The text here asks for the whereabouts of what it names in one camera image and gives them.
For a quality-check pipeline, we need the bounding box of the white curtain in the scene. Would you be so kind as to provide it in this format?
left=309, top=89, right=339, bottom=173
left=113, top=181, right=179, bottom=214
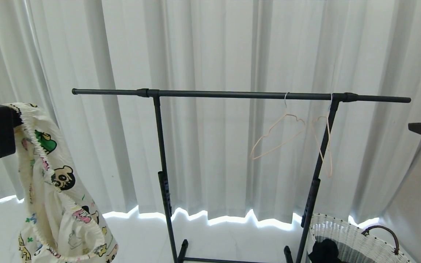
left=0, top=0, right=421, bottom=225

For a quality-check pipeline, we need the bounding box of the cream printed garment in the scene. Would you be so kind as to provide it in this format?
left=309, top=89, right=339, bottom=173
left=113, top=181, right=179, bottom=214
left=4, top=102, right=119, bottom=263

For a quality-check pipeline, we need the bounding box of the black clothes rack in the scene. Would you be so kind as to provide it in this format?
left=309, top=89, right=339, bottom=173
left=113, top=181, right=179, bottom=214
left=72, top=88, right=412, bottom=263

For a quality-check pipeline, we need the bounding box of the black garment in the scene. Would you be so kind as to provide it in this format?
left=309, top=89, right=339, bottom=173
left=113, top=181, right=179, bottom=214
left=308, top=238, right=350, bottom=263

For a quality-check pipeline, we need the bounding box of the pink clothes hanger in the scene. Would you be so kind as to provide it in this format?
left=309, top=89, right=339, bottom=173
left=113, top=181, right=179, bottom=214
left=311, top=94, right=333, bottom=178
left=251, top=92, right=306, bottom=160

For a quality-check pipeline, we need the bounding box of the white laundry basket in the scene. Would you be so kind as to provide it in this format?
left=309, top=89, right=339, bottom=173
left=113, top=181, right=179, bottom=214
left=307, top=214, right=412, bottom=263

